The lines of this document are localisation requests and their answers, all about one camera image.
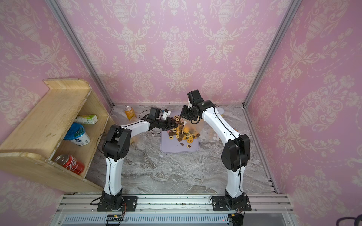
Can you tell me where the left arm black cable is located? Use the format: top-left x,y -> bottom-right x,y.
96,108 -> 163,195

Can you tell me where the orange Schweppes soda can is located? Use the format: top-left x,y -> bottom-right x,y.
124,106 -> 137,121

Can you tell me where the lilac plastic tray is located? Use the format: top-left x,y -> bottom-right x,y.
160,111 -> 204,153

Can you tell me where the green white carton box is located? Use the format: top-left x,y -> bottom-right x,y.
74,115 -> 98,125

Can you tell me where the aluminium frame post left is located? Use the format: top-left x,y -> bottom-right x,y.
45,0 -> 115,109

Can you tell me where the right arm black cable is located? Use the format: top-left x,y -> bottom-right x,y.
190,104 -> 247,198

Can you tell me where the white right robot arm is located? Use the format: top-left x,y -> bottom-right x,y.
181,90 -> 251,210

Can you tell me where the red soda can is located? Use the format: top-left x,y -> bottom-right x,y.
55,154 -> 85,175

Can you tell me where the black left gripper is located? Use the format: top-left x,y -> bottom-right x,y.
155,117 -> 178,131

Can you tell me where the yellow tin can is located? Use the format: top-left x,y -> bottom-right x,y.
216,107 -> 224,117

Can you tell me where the wooden shelf unit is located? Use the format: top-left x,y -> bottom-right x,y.
1,79 -> 115,193

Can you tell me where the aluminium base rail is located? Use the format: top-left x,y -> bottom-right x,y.
51,194 -> 298,226

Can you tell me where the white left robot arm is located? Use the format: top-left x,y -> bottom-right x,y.
101,107 -> 178,210

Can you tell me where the aluminium frame post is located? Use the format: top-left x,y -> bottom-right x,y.
45,0 -> 115,109
243,0 -> 302,109

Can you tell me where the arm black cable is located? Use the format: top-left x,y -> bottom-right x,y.
190,104 -> 247,198
96,108 -> 163,195

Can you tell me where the blue lid white tub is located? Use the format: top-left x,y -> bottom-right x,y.
63,122 -> 91,146

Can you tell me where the ziploc bag with yellow chick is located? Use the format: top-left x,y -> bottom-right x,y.
184,119 -> 205,136

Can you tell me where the aluminium frame post right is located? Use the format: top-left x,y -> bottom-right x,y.
243,0 -> 302,109

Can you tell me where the clear ziploc bag of cookies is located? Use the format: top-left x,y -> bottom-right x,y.
130,134 -> 140,145

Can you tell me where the pile of assorted cookies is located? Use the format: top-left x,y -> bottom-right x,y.
167,115 -> 200,149

